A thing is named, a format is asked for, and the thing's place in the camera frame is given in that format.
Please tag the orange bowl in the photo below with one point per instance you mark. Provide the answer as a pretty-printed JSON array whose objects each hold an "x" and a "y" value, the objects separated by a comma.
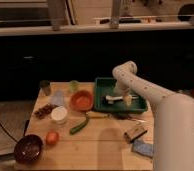
[{"x": 81, "y": 101}]

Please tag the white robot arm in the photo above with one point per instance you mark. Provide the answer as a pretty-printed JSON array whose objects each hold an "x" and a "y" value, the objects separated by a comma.
[{"x": 173, "y": 142}]

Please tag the bunch of dark grapes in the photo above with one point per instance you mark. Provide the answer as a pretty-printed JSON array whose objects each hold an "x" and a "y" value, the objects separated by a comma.
[{"x": 44, "y": 111}]

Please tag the white round container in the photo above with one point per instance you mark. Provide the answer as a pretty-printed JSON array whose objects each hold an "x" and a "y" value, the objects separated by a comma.
[{"x": 59, "y": 115}]

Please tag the blue sponge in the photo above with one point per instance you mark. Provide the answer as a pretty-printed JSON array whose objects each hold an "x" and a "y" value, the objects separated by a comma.
[{"x": 143, "y": 148}]

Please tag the clear plastic cup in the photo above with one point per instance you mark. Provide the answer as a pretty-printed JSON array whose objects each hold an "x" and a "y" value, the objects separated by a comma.
[{"x": 57, "y": 98}]

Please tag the brown wooden block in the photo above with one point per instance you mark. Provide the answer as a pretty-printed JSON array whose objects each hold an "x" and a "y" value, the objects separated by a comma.
[{"x": 134, "y": 133}]

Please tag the green cucumber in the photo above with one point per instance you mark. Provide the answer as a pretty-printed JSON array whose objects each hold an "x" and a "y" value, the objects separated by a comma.
[{"x": 79, "y": 127}]

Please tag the orange tomato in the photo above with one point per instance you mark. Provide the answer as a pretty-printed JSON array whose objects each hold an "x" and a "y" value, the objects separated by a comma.
[{"x": 52, "y": 138}]

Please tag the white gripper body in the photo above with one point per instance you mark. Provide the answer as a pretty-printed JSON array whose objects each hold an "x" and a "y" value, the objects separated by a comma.
[{"x": 127, "y": 100}]

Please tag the dark metal cup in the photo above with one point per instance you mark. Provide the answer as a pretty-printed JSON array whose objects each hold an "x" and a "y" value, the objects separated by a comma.
[{"x": 45, "y": 87}]

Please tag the yellow handled knife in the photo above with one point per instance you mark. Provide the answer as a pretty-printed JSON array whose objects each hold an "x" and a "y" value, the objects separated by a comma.
[{"x": 93, "y": 114}]

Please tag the green plastic tray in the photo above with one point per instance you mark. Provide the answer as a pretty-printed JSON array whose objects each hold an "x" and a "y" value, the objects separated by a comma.
[{"x": 105, "y": 86}]

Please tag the green plastic cup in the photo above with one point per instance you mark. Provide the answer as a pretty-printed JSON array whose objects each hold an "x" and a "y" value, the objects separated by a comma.
[{"x": 73, "y": 86}]

